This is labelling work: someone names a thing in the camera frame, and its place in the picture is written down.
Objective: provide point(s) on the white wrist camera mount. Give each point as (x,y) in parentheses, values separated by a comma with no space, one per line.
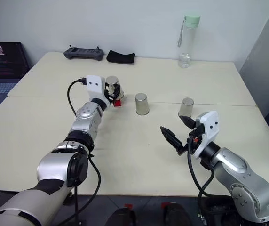
(209,131)
(95,87)

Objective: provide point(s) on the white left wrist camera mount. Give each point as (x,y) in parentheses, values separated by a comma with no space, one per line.
(95,87)

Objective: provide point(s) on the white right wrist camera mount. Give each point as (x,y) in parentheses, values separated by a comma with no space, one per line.
(209,131)

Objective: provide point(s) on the steel cup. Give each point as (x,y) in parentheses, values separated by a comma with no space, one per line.
(186,107)
(114,81)
(142,104)

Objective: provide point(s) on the black cloth pouch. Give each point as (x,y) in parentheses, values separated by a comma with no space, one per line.
(120,57)

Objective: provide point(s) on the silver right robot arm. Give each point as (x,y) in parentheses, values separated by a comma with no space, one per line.
(240,174)

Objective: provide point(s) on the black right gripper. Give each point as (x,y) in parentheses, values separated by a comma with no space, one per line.
(194,135)

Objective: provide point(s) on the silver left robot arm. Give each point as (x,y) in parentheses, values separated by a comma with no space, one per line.
(54,166)

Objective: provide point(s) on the small red block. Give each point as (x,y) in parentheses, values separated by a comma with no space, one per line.
(118,103)

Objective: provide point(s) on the grey partition panel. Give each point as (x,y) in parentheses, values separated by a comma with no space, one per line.
(263,61)

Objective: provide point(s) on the grey remote controller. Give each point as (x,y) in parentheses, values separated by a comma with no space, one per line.
(82,53)

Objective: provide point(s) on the clear bottle with green lid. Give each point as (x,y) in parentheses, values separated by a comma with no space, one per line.
(186,42)

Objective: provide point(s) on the dark rounded shape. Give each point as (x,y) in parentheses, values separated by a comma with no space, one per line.
(175,215)
(124,216)

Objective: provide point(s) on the open laptop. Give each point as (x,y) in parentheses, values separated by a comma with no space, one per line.
(2,63)

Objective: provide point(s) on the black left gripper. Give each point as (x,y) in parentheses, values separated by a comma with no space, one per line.
(106,95)

